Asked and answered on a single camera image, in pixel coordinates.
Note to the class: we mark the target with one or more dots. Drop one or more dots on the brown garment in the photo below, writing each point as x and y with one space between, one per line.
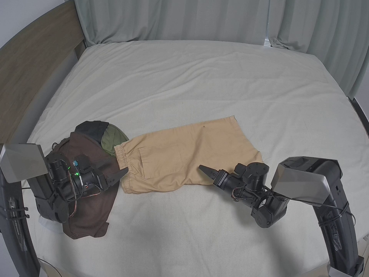
89 215

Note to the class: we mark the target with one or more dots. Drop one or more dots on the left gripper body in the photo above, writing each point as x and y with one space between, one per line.
92 182

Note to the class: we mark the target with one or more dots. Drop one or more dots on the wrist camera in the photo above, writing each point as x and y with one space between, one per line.
81 163
240 168

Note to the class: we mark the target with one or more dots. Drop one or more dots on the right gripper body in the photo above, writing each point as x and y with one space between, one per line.
229 183

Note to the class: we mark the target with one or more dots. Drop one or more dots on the bed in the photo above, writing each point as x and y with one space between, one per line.
230 91

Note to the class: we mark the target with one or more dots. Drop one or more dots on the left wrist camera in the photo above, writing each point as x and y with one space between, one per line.
81 163

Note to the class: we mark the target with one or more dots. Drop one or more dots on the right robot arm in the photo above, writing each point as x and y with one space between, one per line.
305 180

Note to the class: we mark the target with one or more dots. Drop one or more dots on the black garment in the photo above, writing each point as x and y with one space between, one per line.
90 131

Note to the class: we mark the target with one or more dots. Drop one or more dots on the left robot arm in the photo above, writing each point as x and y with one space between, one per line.
23 160

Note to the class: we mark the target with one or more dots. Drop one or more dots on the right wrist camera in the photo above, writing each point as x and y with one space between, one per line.
240 168

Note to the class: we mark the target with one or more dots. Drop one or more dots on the green garment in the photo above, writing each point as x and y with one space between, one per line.
114 138

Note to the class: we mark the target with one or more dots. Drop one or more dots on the pale green curtain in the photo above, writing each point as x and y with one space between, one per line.
317 16
173 10

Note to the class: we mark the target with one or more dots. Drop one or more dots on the tan shorts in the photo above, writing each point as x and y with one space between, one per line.
187 149

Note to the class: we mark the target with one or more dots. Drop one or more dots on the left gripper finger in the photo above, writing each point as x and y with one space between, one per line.
116 178

